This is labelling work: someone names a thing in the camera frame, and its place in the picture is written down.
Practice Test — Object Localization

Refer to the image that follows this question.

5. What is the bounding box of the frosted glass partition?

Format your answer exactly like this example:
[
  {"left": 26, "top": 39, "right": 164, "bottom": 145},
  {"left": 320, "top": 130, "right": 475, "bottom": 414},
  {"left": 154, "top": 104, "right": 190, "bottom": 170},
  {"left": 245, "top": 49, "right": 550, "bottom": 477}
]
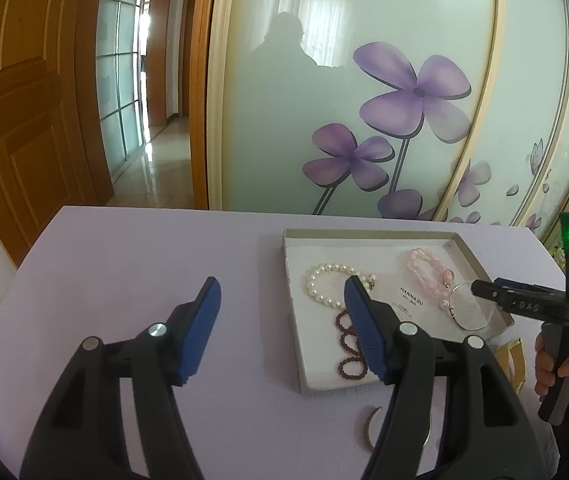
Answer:
[{"left": 95, "top": 0, "right": 153, "bottom": 182}]

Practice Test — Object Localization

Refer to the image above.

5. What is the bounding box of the grey cardboard tray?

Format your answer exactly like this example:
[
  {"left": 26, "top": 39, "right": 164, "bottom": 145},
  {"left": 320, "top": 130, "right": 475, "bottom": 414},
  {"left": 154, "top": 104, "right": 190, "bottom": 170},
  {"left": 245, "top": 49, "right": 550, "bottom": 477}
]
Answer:
[{"left": 283, "top": 228, "right": 515, "bottom": 395}]

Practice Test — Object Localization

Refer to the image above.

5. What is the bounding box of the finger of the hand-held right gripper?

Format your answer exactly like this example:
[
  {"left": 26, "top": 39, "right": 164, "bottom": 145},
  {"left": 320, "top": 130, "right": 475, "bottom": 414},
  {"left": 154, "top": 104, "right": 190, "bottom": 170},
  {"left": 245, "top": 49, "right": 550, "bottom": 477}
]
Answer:
[{"left": 470, "top": 277, "right": 569, "bottom": 318}]

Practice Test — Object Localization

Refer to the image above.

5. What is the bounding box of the wooden room door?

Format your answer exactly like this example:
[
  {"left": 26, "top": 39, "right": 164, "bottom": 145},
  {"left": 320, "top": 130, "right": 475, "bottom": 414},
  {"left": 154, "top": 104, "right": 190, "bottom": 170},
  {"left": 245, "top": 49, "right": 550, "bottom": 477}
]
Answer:
[{"left": 0, "top": 0, "right": 116, "bottom": 269}]

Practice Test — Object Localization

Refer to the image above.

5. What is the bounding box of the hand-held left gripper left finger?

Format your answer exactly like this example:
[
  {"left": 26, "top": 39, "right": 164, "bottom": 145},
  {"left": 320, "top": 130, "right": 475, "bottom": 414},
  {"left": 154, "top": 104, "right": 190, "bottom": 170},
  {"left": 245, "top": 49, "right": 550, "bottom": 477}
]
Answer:
[{"left": 19, "top": 276, "right": 222, "bottom": 480}]

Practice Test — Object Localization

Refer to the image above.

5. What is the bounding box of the thin silver bangle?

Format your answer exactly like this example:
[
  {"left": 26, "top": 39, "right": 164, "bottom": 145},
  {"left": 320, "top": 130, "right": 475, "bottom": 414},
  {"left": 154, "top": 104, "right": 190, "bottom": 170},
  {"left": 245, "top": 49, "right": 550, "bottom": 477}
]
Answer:
[{"left": 443, "top": 282, "right": 495, "bottom": 331}]

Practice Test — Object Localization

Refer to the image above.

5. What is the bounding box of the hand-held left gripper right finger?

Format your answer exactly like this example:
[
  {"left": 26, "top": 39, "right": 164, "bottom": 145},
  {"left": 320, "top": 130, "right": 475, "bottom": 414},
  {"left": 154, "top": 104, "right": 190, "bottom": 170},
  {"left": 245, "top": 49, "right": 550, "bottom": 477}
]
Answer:
[{"left": 343, "top": 274, "right": 550, "bottom": 480}]

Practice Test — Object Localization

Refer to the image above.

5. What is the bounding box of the pink bead charm bracelet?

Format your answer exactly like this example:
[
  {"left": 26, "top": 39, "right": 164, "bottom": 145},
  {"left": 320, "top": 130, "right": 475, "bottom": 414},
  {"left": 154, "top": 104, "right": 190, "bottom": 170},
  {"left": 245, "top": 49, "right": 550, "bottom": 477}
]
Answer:
[{"left": 405, "top": 247, "right": 458, "bottom": 294}]

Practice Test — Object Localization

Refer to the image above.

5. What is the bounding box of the dark red bead bracelet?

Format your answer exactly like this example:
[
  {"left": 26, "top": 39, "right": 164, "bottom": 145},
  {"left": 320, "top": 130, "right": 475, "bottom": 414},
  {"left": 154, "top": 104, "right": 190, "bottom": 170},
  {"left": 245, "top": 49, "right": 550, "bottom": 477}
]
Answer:
[{"left": 335, "top": 308, "right": 370, "bottom": 375}]

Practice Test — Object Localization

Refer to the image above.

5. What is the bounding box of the hallway wooden door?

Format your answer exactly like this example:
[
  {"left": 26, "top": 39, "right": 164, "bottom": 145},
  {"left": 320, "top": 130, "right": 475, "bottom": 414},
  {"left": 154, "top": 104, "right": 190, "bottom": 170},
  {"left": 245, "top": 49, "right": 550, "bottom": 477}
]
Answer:
[{"left": 181, "top": 0, "right": 199, "bottom": 119}]

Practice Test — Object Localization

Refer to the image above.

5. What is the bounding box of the person's right hand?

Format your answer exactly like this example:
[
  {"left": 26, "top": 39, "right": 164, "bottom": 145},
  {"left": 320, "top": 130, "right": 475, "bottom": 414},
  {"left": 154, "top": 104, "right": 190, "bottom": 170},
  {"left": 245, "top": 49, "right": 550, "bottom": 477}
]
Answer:
[{"left": 533, "top": 332, "right": 569, "bottom": 401}]

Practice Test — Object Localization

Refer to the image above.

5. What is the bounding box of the wooden door frame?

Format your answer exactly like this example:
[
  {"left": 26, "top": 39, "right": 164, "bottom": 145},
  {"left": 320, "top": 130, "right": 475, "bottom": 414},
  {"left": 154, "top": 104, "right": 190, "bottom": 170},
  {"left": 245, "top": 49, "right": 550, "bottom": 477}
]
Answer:
[{"left": 72, "top": 0, "right": 221, "bottom": 212}]

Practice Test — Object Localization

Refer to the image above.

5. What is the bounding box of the white pearl bracelet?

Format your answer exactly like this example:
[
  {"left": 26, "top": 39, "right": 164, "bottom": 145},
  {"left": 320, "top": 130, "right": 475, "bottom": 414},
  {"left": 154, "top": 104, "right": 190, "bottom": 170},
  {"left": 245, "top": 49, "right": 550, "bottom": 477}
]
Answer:
[{"left": 306, "top": 262, "right": 378, "bottom": 310}]

